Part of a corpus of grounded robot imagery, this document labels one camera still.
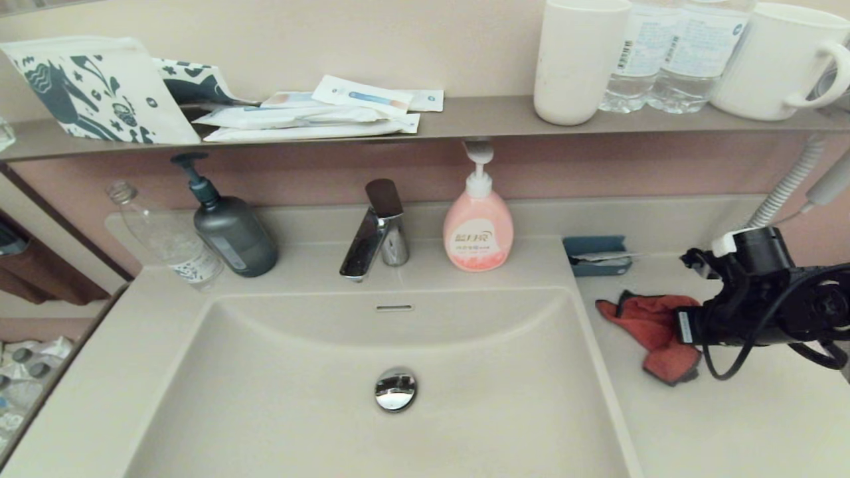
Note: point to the pink hand soap pump bottle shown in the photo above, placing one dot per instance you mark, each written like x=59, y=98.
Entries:
x=478, y=232

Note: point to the white ribbed mug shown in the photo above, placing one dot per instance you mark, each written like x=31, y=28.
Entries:
x=770, y=63

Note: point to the chrome drain stopper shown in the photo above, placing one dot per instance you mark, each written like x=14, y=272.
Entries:
x=395, y=390

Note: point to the clear glass cup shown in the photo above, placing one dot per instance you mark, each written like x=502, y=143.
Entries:
x=5, y=135

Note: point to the small white sachet with logo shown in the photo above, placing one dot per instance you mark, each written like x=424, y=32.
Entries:
x=428, y=100

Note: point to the blue soap tray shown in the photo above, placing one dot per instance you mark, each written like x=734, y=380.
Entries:
x=584, y=244

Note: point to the clear empty plastic bottle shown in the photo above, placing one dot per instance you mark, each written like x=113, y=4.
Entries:
x=172, y=245

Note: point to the small white teal-print pouch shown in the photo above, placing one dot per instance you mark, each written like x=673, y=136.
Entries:
x=194, y=83

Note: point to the silver packet in tray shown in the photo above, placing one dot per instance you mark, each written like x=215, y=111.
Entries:
x=597, y=258

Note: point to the white toothbrush packet blue print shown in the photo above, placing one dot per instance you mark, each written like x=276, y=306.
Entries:
x=364, y=97

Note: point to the shrink-wrapped water bottle pack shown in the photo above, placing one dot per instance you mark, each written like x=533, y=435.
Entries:
x=33, y=372

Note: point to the beige sink basin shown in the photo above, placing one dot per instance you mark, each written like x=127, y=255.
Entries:
x=299, y=398

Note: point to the dark grey pump bottle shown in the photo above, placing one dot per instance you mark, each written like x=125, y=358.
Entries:
x=234, y=236

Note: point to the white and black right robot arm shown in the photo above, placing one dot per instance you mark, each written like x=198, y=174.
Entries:
x=783, y=292

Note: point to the large white teal-print pouch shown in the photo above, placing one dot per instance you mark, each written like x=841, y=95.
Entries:
x=83, y=89

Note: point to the chrome faucet with brown lever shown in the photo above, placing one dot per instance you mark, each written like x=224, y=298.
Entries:
x=372, y=239

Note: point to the clear water bottle white label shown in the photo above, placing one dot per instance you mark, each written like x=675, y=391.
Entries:
x=700, y=46
x=643, y=46

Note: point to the white packet with pink print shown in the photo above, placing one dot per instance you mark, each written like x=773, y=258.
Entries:
x=287, y=100

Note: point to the grey wall shelf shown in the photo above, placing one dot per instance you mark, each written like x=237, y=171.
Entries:
x=478, y=119

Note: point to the white plain tumbler cup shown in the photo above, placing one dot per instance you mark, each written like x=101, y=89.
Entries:
x=578, y=60

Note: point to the brown hanging towel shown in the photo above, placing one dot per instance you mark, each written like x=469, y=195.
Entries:
x=40, y=279

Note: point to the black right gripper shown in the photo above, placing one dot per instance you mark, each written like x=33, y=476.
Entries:
x=694, y=325

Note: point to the long white sealed packet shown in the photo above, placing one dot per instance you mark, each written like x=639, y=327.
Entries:
x=287, y=117
x=320, y=131

